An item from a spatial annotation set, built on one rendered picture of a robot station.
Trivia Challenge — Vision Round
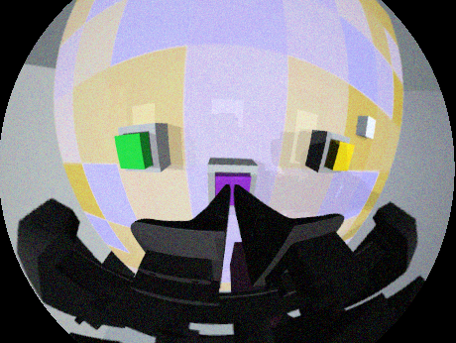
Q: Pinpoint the purple button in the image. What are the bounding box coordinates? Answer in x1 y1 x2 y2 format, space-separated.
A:
207 157 259 207

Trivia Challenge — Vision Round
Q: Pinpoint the yellow button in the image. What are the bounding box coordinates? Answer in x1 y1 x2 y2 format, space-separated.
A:
305 129 355 172

